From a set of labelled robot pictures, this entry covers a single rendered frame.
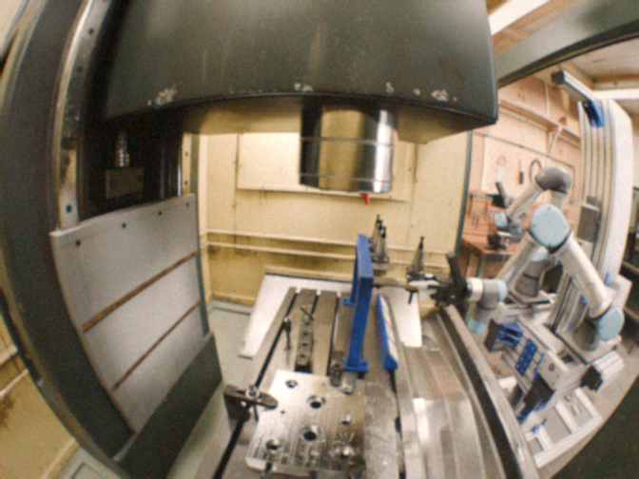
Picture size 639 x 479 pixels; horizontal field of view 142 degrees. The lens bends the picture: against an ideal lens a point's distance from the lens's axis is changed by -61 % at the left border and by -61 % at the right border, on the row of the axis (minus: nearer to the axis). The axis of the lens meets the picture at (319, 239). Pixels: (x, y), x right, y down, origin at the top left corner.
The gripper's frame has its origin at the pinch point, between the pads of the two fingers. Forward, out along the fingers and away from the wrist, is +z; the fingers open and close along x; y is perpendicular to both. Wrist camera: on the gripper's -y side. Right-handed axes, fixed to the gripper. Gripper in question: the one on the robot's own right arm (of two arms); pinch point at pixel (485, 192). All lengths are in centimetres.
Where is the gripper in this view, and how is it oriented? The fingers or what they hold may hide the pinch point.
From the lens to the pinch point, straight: 185.6
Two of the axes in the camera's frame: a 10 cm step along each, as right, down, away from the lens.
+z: -2.2, -2.7, 9.3
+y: 0.7, 9.5, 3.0
